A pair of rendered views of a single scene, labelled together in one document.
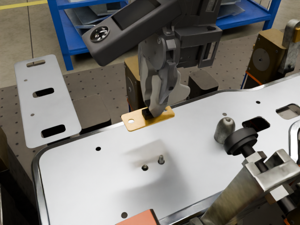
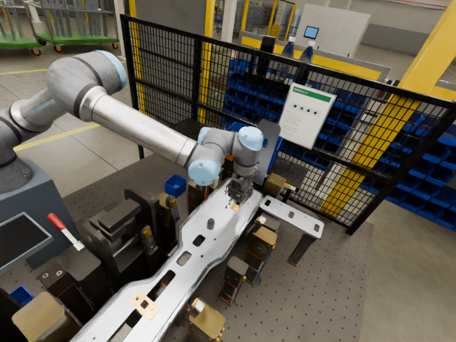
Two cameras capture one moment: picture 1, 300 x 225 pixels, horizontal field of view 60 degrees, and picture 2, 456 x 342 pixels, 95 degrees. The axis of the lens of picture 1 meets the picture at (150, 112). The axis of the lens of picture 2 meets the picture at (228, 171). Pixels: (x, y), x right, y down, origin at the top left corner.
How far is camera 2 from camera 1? 0.91 m
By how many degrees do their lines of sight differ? 88
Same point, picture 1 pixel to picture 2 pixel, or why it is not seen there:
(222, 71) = not seen: outside the picture
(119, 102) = (299, 313)
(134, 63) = (271, 234)
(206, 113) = (222, 235)
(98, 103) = (269, 225)
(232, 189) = not seen: hidden behind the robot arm
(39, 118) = (277, 204)
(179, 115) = (233, 229)
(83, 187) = not seen: hidden behind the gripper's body
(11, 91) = (359, 274)
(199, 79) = (239, 263)
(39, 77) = (303, 220)
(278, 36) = (207, 321)
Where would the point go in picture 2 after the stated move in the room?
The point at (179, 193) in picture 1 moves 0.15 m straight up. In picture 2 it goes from (214, 201) to (218, 176)
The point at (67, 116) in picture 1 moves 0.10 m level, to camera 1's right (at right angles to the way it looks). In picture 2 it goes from (270, 209) to (254, 217)
